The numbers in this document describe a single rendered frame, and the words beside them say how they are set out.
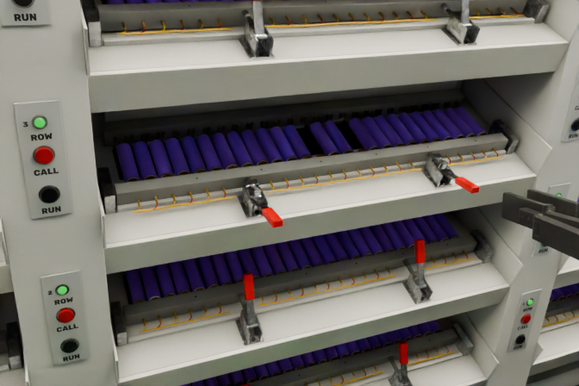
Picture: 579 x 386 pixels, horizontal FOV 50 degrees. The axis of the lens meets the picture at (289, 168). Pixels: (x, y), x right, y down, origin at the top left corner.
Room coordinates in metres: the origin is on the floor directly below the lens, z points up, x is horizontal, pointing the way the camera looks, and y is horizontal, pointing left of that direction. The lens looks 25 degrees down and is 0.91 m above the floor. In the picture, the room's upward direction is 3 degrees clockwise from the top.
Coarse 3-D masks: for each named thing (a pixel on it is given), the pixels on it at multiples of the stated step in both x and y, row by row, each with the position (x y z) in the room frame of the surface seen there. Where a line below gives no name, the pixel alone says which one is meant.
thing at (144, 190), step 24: (432, 144) 0.80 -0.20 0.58; (456, 144) 0.81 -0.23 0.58; (480, 144) 0.82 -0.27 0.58; (504, 144) 0.84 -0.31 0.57; (240, 168) 0.69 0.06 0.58; (264, 168) 0.70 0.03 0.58; (288, 168) 0.70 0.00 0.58; (312, 168) 0.71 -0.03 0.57; (336, 168) 0.73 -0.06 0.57; (360, 168) 0.75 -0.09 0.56; (120, 192) 0.62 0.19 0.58; (144, 192) 0.63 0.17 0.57; (168, 192) 0.64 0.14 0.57; (192, 192) 0.66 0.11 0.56
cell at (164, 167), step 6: (150, 144) 0.72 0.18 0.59; (156, 144) 0.71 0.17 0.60; (162, 144) 0.72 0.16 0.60; (150, 150) 0.72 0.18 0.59; (156, 150) 0.70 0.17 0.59; (162, 150) 0.71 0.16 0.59; (156, 156) 0.70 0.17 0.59; (162, 156) 0.69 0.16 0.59; (156, 162) 0.69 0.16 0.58; (162, 162) 0.68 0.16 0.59; (168, 162) 0.69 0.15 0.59; (156, 168) 0.68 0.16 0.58; (162, 168) 0.67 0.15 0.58; (168, 168) 0.68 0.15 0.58; (162, 174) 0.67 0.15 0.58
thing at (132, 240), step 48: (288, 96) 0.84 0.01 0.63; (336, 96) 0.87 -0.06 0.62; (480, 96) 0.94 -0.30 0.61; (96, 144) 0.72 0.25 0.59; (528, 144) 0.83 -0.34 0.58; (288, 192) 0.69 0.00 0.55; (336, 192) 0.71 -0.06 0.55; (384, 192) 0.72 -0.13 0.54; (432, 192) 0.74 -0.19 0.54; (480, 192) 0.77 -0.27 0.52; (144, 240) 0.58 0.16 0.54; (192, 240) 0.61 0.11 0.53; (240, 240) 0.64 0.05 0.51; (288, 240) 0.67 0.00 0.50
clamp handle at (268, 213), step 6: (258, 192) 0.65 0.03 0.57; (252, 198) 0.65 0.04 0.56; (258, 198) 0.65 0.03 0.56; (258, 204) 0.63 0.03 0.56; (264, 204) 0.63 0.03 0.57; (264, 210) 0.61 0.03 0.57; (270, 210) 0.61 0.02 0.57; (264, 216) 0.61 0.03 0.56; (270, 216) 0.60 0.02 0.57; (276, 216) 0.60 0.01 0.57; (270, 222) 0.59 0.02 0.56; (276, 222) 0.59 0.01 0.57; (282, 222) 0.59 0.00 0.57
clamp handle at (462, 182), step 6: (444, 168) 0.76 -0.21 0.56; (444, 174) 0.75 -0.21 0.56; (450, 174) 0.74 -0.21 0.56; (456, 180) 0.72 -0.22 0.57; (462, 180) 0.72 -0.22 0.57; (468, 180) 0.72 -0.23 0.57; (462, 186) 0.71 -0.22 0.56; (468, 186) 0.70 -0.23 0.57; (474, 186) 0.70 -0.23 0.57; (474, 192) 0.69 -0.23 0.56
